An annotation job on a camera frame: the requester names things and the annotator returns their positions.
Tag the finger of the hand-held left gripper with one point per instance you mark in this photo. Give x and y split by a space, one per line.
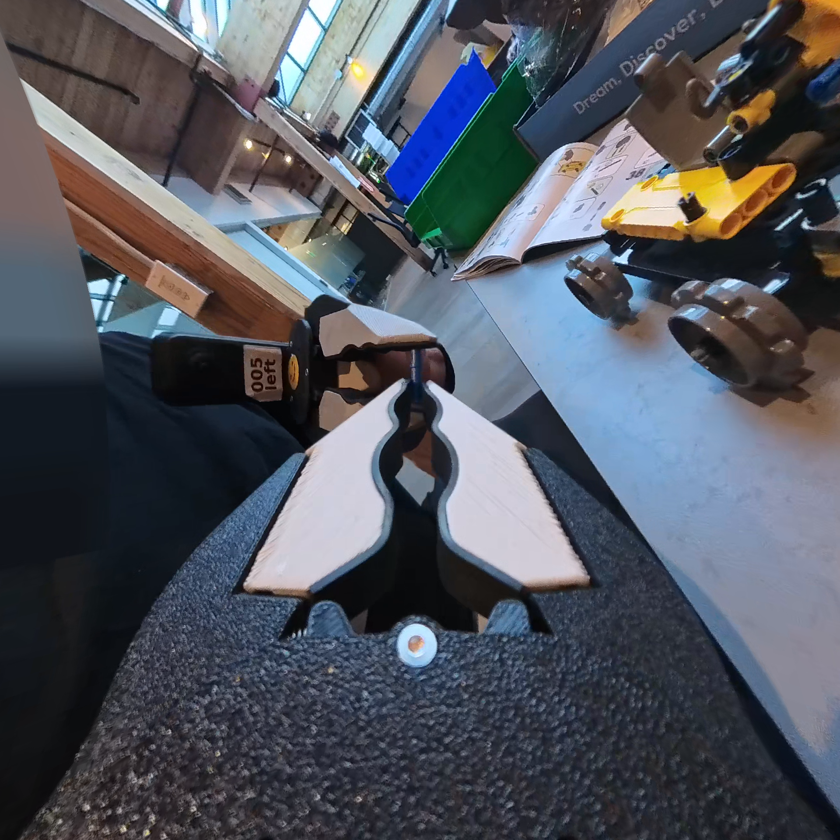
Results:
374 328
358 380

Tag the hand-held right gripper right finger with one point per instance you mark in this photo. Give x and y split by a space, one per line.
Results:
512 518

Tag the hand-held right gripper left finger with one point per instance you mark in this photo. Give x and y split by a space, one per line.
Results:
321 518

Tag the long blue toy pin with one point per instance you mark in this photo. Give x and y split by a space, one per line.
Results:
415 377

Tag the person's left forearm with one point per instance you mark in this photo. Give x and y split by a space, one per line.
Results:
197 446

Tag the person's left hand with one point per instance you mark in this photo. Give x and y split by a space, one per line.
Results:
394 367

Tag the small pale label plate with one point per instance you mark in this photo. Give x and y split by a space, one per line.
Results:
177 285

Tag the wooden ceiling beam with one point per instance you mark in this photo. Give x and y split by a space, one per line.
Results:
164 229

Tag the green box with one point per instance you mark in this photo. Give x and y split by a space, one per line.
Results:
479 170

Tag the blue plastic bin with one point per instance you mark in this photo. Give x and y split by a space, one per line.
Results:
439 131

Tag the white instruction booklet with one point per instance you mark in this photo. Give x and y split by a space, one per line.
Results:
558 203

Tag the person's dark torso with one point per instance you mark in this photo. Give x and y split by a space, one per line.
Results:
98 590

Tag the clear plastic bag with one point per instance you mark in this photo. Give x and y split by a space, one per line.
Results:
558 39

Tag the dark grey cardboard box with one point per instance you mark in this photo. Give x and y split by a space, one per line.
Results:
623 85

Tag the yellow toy vehicle model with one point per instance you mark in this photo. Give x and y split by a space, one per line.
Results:
735 184

